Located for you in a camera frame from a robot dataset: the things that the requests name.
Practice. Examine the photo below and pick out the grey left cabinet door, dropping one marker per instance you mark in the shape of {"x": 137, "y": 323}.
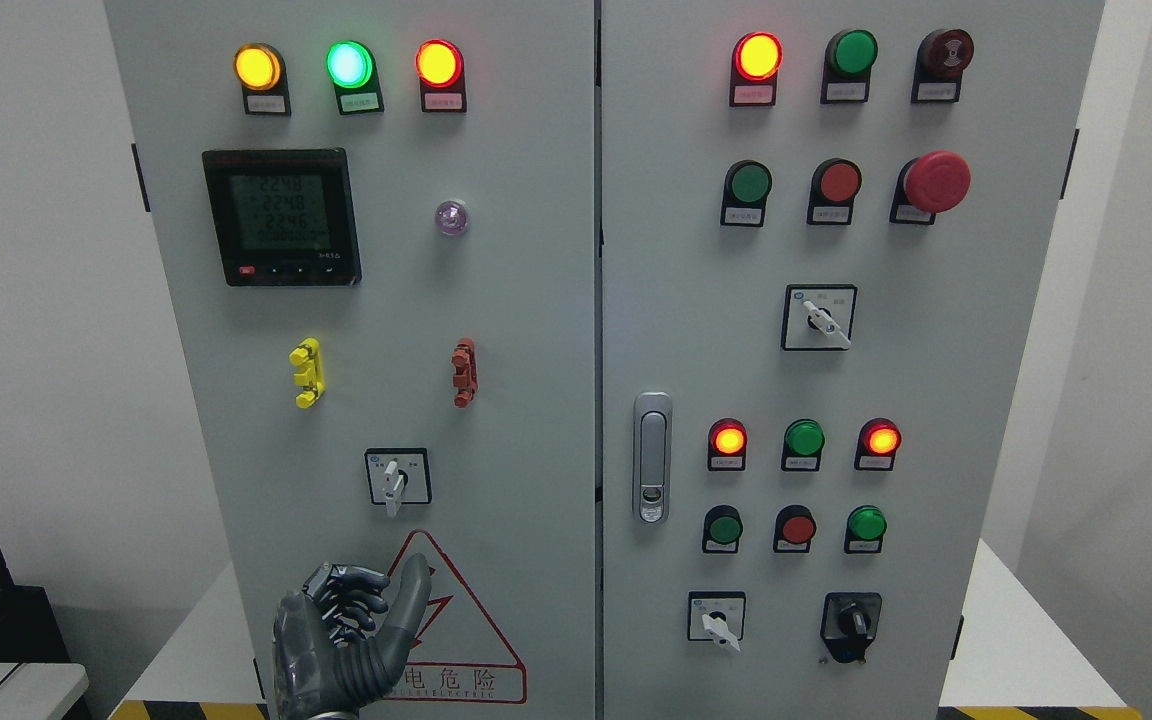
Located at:
{"x": 512, "y": 474}

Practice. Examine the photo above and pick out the red push button lower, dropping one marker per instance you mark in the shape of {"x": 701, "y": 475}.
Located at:
{"x": 794, "y": 529}

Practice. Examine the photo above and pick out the black digital power meter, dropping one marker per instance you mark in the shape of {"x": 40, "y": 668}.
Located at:
{"x": 283, "y": 217}

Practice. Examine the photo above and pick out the red terminal connector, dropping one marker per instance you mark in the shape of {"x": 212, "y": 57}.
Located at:
{"x": 464, "y": 378}

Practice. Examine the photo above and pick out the silver door latch handle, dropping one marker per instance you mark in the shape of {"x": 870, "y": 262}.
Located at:
{"x": 652, "y": 455}

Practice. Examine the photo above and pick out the green push button lower right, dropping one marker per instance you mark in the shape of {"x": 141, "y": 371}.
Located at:
{"x": 866, "y": 527}

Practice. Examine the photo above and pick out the black rotary knob switch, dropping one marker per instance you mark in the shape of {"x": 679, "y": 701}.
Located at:
{"x": 849, "y": 624}

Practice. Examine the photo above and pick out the red push button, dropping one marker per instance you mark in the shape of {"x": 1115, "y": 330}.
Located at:
{"x": 835, "y": 184}
{"x": 794, "y": 529}

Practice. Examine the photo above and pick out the grey right cabinet door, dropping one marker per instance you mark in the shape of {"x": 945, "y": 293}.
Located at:
{"x": 694, "y": 309}

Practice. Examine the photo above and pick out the green push button upper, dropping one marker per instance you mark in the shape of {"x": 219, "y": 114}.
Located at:
{"x": 745, "y": 192}

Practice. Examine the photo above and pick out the yellow indicator light top left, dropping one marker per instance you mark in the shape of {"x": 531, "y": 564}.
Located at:
{"x": 260, "y": 70}

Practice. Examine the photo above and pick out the yellow terminal connector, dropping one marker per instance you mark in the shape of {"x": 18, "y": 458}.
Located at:
{"x": 307, "y": 372}

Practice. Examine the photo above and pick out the red push button upper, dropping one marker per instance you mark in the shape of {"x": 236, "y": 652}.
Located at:
{"x": 835, "y": 184}

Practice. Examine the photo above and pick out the small purple indicator lamp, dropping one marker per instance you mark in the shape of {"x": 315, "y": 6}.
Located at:
{"x": 452, "y": 218}

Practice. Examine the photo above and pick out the lower white rotary selector switch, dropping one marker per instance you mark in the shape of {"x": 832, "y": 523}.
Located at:
{"x": 716, "y": 617}

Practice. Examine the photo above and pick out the red lit indicator lower right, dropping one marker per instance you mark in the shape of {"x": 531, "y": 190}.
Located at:
{"x": 878, "y": 442}

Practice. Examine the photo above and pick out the green indicator lower middle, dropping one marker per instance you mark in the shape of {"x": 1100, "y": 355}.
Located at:
{"x": 803, "y": 444}

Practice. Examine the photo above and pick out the red lit indicator top right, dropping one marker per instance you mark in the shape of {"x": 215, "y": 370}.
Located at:
{"x": 755, "y": 63}

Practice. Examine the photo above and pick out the red lit indicator lower left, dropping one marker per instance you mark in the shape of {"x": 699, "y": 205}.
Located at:
{"x": 727, "y": 443}

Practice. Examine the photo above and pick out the green indicator top right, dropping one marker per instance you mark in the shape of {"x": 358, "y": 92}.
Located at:
{"x": 849, "y": 57}

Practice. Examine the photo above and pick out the green lit indicator light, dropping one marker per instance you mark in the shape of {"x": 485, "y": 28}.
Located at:
{"x": 355, "y": 78}

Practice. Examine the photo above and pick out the door rotary selector switch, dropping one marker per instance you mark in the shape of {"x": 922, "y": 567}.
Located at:
{"x": 398, "y": 477}

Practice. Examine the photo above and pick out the upper right rotary selector switch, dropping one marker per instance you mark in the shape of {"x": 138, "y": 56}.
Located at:
{"x": 818, "y": 317}

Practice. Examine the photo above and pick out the red emergency stop button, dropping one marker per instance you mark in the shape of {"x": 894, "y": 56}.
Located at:
{"x": 934, "y": 182}

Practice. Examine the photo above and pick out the green push button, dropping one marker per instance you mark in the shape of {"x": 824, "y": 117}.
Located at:
{"x": 722, "y": 530}
{"x": 866, "y": 527}
{"x": 745, "y": 192}

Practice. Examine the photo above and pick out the red lit indicator light left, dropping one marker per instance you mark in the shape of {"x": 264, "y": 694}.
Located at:
{"x": 441, "y": 70}

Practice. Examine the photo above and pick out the green push button lower left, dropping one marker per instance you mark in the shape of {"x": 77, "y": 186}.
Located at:
{"x": 722, "y": 530}

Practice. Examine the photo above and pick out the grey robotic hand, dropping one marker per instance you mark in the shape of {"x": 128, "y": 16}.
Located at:
{"x": 338, "y": 645}

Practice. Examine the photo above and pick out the dark red buzzer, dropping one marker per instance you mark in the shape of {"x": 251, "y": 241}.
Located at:
{"x": 940, "y": 64}

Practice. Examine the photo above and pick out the red high voltage warning sticker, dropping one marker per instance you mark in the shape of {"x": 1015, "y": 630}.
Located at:
{"x": 458, "y": 652}

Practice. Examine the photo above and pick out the grey cabinet door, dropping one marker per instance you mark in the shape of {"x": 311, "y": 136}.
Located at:
{"x": 694, "y": 309}
{"x": 512, "y": 474}

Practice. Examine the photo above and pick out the white side table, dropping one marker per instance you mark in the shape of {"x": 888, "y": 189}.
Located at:
{"x": 40, "y": 691}

